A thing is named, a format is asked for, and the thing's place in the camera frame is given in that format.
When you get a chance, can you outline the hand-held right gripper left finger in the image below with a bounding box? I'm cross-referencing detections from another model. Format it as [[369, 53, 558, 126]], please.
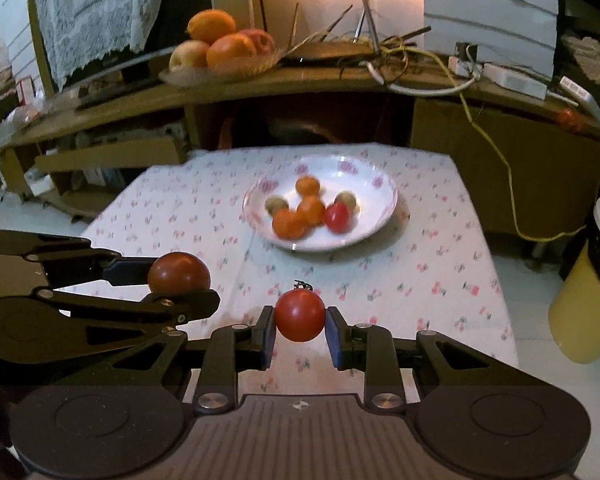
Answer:
[[45, 305, 278, 416]]

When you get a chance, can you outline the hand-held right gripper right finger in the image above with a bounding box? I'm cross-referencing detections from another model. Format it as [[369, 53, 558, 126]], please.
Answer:
[[325, 306, 559, 415]]

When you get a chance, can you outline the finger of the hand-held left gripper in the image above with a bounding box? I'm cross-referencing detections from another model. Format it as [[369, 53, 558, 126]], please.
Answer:
[[0, 229, 157, 289], [34, 287, 222, 357]]

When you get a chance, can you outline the dark red tomato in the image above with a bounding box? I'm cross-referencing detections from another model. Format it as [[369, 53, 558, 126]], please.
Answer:
[[147, 252, 212, 294]]

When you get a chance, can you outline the large orange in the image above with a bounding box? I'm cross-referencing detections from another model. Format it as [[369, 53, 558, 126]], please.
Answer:
[[271, 208, 311, 240]]

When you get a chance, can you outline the small orange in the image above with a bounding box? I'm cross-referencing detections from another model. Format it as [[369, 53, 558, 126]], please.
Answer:
[[296, 196, 327, 225], [295, 175, 322, 197]]

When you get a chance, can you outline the white floral plate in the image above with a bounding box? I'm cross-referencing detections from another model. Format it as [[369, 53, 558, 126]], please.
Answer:
[[242, 155, 399, 252]]

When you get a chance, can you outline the cherry print tablecloth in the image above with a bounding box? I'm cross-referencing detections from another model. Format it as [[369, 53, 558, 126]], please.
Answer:
[[55, 142, 521, 396]]

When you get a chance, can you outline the glass fruit bowl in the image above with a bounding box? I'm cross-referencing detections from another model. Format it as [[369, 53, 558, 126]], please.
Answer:
[[158, 49, 286, 86]]

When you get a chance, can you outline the pale yellow apple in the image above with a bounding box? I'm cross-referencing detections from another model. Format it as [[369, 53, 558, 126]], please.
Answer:
[[169, 41, 211, 72]]

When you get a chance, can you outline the big orange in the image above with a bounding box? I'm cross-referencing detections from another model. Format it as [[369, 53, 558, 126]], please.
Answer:
[[187, 9, 237, 46], [206, 33, 257, 70]]

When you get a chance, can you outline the yellow trash bin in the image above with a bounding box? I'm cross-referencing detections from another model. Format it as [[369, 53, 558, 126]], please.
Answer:
[[547, 195, 600, 365]]

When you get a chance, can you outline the wooden television stand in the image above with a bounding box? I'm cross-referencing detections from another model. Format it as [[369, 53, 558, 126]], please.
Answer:
[[0, 52, 600, 241]]

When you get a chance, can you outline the white lace cloth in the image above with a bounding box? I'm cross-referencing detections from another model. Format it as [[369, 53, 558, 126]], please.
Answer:
[[34, 0, 168, 91]]

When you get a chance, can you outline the red apple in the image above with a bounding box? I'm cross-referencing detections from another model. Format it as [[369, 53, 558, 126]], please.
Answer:
[[237, 28, 276, 56]]

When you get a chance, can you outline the black television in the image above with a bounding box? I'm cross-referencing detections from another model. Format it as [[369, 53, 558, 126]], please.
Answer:
[[27, 0, 212, 96]]

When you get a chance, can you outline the black router with antennas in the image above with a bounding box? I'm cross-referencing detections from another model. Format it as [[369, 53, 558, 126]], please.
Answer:
[[257, 0, 432, 67]]

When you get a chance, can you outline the white power strip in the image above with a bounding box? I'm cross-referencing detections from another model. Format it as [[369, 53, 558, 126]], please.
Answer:
[[482, 62, 549, 100]]

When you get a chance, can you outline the small red round object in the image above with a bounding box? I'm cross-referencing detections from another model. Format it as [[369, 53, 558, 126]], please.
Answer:
[[557, 108, 584, 133]]

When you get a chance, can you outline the white flat device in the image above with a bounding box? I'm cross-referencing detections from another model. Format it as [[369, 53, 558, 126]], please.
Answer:
[[557, 76, 600, 128]]

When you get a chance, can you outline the white ribbed board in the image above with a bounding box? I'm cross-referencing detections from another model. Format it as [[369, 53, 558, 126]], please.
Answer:
[[422, 0, 561, 81]]

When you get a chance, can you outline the dark wooden shelf unit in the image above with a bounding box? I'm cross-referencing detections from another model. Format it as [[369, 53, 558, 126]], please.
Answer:
[[550, 0, 600, 196]]

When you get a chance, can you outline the yellow cable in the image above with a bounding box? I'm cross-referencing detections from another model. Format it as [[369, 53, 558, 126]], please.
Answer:
[[395, 40, 588, 243]]

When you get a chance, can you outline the white cable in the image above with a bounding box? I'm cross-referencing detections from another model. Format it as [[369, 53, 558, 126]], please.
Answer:
[[360, 60, 476, 97]]

